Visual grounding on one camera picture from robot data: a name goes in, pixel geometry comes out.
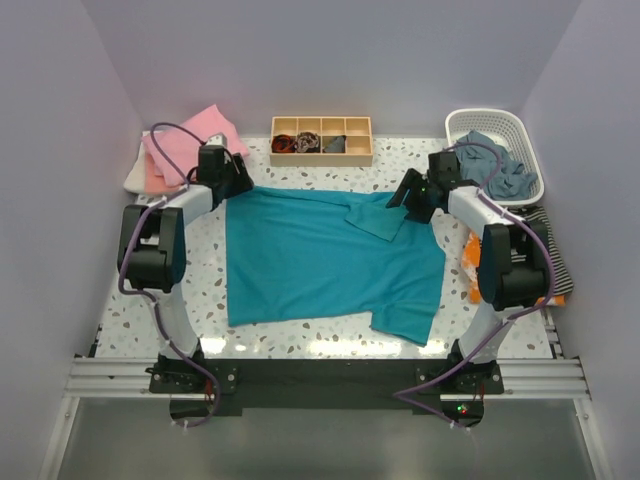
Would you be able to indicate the pink folded t shirt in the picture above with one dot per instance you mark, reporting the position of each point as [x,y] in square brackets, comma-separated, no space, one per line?
[182,148]

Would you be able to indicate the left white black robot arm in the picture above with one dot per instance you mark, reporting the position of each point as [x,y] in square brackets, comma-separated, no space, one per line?
[152,261]

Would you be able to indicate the teal t shirt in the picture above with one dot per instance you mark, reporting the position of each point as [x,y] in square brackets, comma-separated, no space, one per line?
[305,254]

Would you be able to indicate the orange white tie-dye shirt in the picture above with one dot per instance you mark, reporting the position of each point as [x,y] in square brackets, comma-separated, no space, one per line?
[470,262]

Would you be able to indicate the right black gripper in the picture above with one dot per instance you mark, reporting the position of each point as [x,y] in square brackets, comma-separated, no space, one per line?
[413,179]

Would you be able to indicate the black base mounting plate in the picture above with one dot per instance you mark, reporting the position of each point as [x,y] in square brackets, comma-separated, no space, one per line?
[228,387]

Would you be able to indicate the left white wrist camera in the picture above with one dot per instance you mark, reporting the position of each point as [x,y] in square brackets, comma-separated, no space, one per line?
[218,139]

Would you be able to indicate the black white striped shirt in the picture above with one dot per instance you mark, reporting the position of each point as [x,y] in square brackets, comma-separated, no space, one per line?
[564,284]

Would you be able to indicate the dark grey folded cloth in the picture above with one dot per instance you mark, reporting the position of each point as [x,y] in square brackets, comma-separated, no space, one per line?
[334,144]

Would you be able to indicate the grey blue t shirt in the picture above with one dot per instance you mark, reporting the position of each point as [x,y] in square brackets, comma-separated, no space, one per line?
[491,165]

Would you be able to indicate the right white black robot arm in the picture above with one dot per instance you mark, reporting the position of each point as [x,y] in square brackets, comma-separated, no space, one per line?
[515,275]

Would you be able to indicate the aluminium extrusion rail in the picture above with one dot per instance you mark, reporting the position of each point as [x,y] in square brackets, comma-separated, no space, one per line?
[541,379]

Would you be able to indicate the white plastic laundry basket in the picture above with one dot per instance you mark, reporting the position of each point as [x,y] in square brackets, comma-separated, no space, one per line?
[506,130]

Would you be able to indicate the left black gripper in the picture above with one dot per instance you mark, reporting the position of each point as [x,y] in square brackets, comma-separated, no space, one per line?
[242,180]

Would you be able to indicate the white folded t shirt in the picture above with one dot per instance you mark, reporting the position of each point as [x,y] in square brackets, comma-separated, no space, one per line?
[135,182]

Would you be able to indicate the wooden compartment organizer box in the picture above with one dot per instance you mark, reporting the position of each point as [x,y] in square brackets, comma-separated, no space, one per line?
[359,141]

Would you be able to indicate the salmon folded t shirt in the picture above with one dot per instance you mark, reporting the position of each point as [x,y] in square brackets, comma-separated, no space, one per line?
[155,184]

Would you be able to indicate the brown patterned scrunchie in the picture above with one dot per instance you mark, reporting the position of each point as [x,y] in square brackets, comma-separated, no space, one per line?
[308,142]

